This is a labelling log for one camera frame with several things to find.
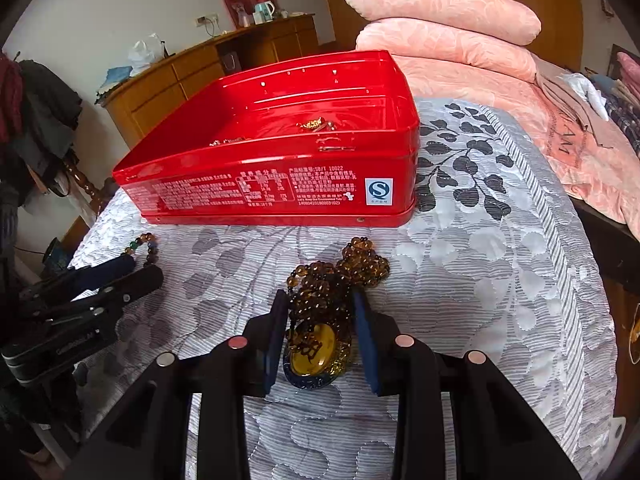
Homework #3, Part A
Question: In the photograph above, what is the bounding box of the amber bead necklace with pendant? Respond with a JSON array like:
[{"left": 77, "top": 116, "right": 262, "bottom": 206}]
[{"left": 282, "top": 235, "right": 392, "bottom": 391}]

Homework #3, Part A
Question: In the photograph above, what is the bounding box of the silver bangle with gold charm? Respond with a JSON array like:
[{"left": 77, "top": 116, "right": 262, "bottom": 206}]
[{"left": 296, "top": 117, "right": 337, "bottom": 132}]

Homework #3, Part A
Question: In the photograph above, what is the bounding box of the wooden coat stand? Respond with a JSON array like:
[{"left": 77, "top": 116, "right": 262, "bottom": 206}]
[{"left": 63, "top": 157, "right": 119, "bottom": 221}]

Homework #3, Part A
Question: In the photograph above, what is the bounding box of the black hanging coat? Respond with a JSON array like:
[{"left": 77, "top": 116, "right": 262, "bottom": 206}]
[{"left": 1, "top": 60, "right": 82, "bottom": 206}]

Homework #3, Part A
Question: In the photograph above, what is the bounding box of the grey floral quilted bedspread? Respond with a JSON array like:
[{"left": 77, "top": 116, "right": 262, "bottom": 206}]
[{"left": 78, "top": 99, "right": 617, "bottom": 479}]

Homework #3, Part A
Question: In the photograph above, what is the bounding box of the wooden sideboard cabinet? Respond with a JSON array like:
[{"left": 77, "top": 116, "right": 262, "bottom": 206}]
[{"left": 101, "top": 13, "right": 319, "bottom": 148}]

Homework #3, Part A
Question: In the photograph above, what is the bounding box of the dark red hanging garment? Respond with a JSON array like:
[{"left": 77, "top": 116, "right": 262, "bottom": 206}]
[{"left": 0, "top": 53, "right": 23, "bottom": 144}]

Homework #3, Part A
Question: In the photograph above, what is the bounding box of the blue folded cloth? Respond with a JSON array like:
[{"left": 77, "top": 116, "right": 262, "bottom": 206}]
[{"left": 96, "top": 65, "right": 132, "bottom": 104}]

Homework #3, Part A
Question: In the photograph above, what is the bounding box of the white plastic bag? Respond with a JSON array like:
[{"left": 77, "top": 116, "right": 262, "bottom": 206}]
[{"left": 128, "top": 32, "right": 165, "bottom": 77}]

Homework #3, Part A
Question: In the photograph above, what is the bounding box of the red tin box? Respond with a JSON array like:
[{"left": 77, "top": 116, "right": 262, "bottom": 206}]
[{"left": 113, "top": 51, "right": 420, "bottom": 228}]

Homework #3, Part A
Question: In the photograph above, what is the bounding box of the pink bed quilt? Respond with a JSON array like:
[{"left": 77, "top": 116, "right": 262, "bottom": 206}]
[{"left": 394, "top": 55, "right": 639, "bottom": 236}]

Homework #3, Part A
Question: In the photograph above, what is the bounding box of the teal white kettle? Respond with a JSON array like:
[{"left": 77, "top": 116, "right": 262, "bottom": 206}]
[{"left": 254, "top": 0, "right": 276, "bottom": 23}]

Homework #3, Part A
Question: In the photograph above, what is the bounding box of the pile of folded clothes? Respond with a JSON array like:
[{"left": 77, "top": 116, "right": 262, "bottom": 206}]
[{"left": 564, "top": 51, "right": 640, "bottom": 156}]

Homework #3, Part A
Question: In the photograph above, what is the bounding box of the lower pink pillow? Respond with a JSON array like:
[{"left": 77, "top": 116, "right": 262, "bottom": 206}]
[{"left": 356, "top": 18, "right": 537, "bottom": 82}]

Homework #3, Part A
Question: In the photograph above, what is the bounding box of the pink pillow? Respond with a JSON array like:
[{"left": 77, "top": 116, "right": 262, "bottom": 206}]
[
  {"left": 345, "top": 0, "right": 542, "bottom": 46},
  {"left": 356, "top": 18, "right": 537, "bottom": 82}
]

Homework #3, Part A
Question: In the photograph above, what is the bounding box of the upper pink pillow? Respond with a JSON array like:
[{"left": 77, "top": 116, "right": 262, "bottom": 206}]
[{"left": 345, "top": 0, "right": 542, "bottom": 46}]

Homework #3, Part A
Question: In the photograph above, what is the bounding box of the wooden door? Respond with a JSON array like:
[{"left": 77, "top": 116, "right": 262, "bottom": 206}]
[{"left": 316, "top": 0, "right": 586, "bottom": 74}]

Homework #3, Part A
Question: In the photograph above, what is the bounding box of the multicolour bead bracelet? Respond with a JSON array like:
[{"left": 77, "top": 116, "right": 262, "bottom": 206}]
[{"left": 122, "top": 231, "right": 161, "bottom": 269}]

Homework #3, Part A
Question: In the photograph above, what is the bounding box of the wall power socket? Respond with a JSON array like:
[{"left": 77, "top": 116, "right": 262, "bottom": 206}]
[{"left": 195, "top": 13, "right": 219, "bottom": 27}]

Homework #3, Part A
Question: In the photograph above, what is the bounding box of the red picture frame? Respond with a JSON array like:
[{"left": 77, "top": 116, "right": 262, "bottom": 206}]
[{"left": 222, "top": 0, "right": 280, "bottom": 29}]

